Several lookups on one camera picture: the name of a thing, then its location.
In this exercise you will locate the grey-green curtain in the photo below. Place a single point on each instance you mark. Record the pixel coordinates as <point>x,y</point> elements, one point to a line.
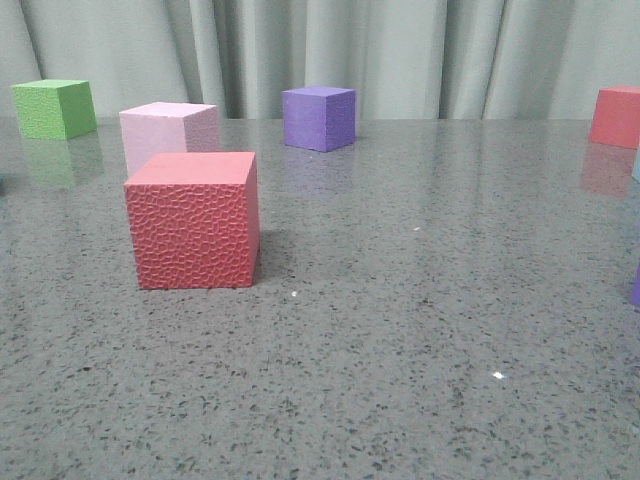
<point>405,59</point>

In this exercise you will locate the large red textured cube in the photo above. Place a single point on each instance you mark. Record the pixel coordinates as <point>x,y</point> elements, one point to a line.
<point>194,220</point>

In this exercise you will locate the purple foam cube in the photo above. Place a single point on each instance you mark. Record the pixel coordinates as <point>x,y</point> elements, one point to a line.
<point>319,118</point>

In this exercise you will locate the red cube at right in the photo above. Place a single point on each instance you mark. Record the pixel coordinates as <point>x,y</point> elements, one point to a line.
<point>616,117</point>

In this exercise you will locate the pink foam cube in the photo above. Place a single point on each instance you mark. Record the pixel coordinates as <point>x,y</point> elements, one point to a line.
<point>167,127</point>

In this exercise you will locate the purple cube at edge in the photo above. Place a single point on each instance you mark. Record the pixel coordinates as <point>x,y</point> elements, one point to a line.
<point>635,292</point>

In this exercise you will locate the green foam cube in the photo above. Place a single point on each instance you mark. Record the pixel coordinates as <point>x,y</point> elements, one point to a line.
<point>54,109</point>

